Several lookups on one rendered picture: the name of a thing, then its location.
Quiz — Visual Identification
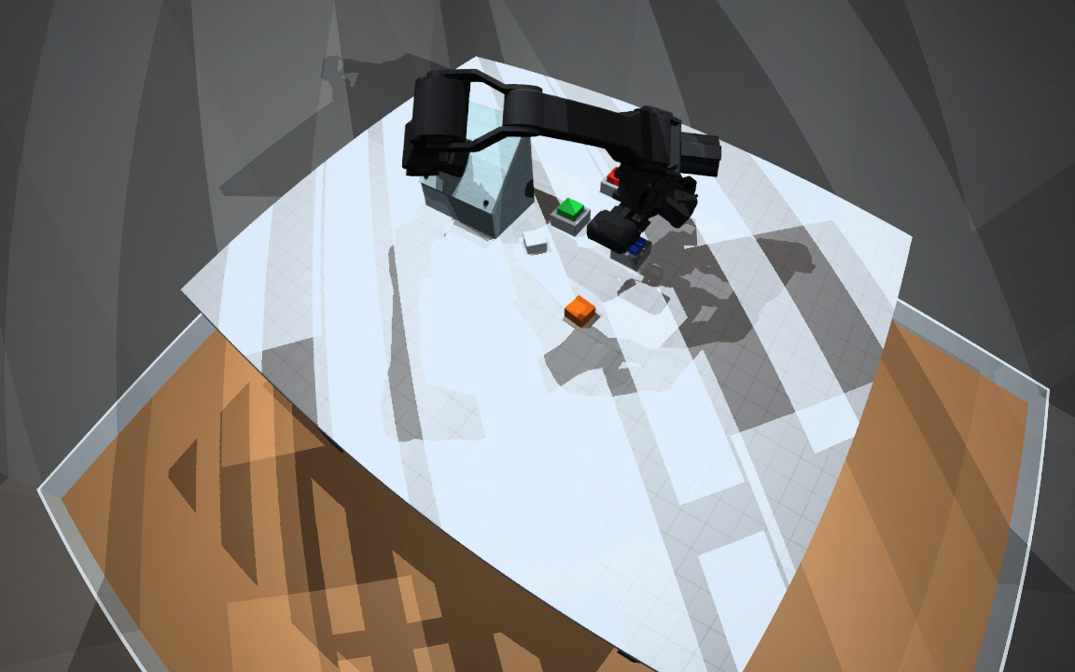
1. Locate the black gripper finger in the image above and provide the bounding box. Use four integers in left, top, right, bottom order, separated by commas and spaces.
610, 205, 651, 245
637, 208, 658, 238

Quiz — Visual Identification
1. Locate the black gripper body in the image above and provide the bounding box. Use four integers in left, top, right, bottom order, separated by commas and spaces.
587, 165, 663, 254

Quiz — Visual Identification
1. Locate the green button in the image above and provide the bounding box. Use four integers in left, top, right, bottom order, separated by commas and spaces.
551, 198, 591, 237

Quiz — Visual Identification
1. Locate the orange block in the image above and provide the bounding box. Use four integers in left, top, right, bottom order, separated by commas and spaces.
565, 295, 596, 328

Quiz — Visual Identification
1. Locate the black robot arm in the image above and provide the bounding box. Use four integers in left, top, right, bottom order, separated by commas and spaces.
402, 68, 721, 229

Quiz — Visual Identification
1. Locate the red button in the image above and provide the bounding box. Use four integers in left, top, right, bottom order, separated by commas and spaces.
600, 167, 620, 198

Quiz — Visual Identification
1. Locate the blue button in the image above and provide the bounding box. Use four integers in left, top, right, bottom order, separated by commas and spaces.
610, 235, 653, 272

